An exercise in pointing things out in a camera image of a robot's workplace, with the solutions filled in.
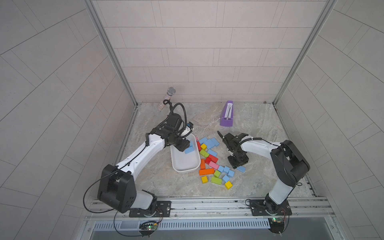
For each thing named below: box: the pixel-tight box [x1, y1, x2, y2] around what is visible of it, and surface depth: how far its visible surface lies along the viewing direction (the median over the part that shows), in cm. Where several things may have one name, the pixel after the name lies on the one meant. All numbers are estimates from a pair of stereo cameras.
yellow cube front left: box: [201, 175, 208, 184], surface depth 80 cm
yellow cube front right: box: [224, 180, 234, 190], surface depth 79 cm
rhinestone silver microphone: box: [158, 86, 176, 111], surface depth 88 cm
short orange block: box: [200, 158, 206, 170], surface depth 87 cm
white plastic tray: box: [170, 133, 201, 173], surface depth 88 cm
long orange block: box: [199, 168, 215, 176], surface depth 84 cm
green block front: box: [210, 176, 223, 185], surface depth 81 cm
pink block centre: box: [208, 160, 219, 170], surface depth 87 cm
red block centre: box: [204, 154, 219, 165], surface depth 89 cm
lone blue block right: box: [237, 166, 247, 173], surface depth 85 cm
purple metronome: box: [219, 100, 234, 127], surface depth 100 cm
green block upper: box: [199, 149, 210, 158], surface depth 91 cm
